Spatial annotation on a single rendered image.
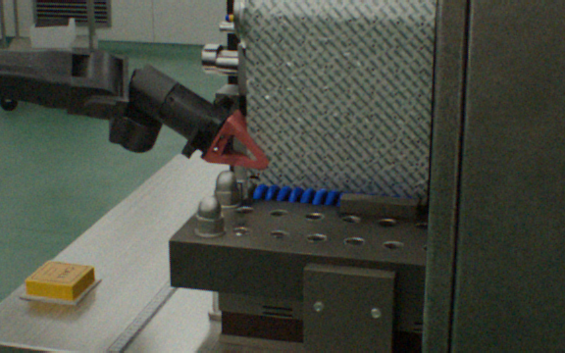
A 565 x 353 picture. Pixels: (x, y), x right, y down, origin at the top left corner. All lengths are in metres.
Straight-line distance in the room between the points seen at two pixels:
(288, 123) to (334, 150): 0.07
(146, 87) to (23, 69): 0.16
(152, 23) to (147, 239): 5.93
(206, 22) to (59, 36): 1.36
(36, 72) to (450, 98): 0.96
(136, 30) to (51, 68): 6.17
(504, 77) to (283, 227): 0.84
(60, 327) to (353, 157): 0.42
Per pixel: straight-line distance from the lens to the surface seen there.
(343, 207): 1.27
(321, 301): 1.15
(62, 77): 1.32
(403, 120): 1.29
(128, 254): 1.50
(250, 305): 1.21
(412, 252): 1.16
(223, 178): 1.28
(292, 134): 1.32
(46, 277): 1.38
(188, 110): 1.33
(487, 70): 0.40
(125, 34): 7.53
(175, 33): 7.39
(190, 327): 1.28
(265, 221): 1.24
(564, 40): 0.40
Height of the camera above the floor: 1.47
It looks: 19 degrees down
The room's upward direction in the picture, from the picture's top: straight up
